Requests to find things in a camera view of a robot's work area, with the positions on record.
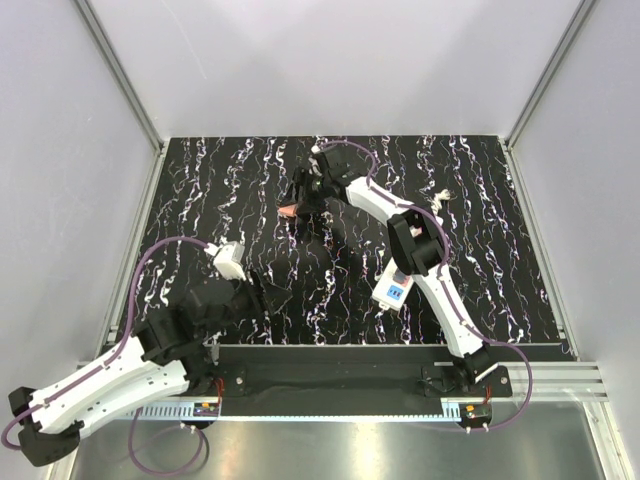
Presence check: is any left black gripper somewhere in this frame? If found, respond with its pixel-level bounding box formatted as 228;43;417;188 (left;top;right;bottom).
200;267;292;342

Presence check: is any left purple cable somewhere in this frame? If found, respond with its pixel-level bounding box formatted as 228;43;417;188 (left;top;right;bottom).
0;236;221;475

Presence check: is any white power strip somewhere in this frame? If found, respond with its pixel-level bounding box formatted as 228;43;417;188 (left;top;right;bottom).
371;260;414;311

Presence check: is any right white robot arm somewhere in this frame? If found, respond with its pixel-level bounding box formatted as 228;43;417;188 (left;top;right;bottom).
280;167;497;397

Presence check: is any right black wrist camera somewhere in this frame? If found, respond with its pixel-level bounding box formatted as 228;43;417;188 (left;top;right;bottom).
309;145;364;184

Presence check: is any dark blue plug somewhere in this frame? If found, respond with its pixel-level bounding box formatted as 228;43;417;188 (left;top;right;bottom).
393;271;407;282

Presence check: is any right orange connector board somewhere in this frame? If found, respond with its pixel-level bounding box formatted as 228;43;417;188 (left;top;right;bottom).
464;403;492;419

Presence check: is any left orange connector board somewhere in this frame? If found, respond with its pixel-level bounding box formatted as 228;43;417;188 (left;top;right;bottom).
193;402;220;417

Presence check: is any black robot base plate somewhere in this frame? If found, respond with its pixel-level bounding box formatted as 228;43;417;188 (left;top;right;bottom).
95;341;577;418

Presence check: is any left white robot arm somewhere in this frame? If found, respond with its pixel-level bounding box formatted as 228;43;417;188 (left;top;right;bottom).
1;273;292;467

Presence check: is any orange connector board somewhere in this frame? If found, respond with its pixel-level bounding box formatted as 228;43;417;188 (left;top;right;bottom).
193;402;220;417
464;403;492;419

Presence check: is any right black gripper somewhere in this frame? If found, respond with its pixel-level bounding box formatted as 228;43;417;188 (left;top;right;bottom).
279;168;330;217

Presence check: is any white braided power cord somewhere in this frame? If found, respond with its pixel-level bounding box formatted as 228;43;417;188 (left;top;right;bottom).
429;188;454;214

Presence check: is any purple cable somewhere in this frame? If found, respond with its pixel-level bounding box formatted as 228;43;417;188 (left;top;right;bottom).
312;139;534;432
0;236;221;475

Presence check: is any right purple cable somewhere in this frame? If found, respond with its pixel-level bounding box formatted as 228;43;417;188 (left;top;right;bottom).
312;139;534;432

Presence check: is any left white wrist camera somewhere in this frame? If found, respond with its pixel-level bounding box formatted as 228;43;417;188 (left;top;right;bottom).
204;241;246;281

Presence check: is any silver aluminium rail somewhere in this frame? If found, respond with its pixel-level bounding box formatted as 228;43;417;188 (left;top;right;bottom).
67;359;612;401

